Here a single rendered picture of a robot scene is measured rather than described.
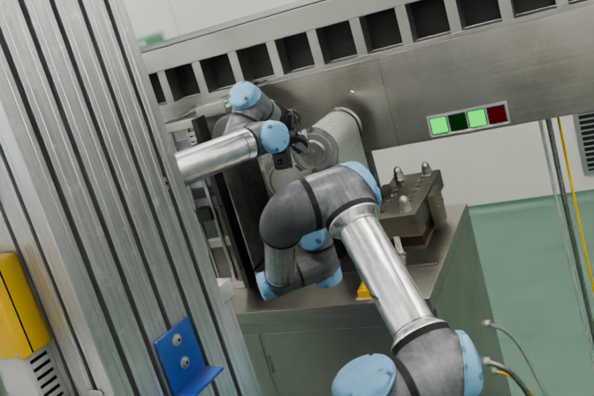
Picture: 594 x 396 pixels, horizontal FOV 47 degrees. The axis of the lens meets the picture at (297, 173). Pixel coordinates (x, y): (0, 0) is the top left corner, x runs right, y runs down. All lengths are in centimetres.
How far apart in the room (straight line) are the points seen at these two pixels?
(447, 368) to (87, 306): 62
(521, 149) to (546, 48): 255
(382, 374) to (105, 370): 47
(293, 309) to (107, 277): 100
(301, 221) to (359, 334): 58
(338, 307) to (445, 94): 78
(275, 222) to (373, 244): 21
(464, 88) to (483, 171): 257
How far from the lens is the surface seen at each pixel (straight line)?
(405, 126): 224
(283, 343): 198
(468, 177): 474
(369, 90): 224
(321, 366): 197
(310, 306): 186
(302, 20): 228
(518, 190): 474
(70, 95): 93
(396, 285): 129
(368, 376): 120
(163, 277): 101
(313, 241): 171
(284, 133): 156
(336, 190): 138
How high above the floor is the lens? 166
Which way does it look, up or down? 13 degrees down
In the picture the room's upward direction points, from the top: 16 degrees counter-clockwise
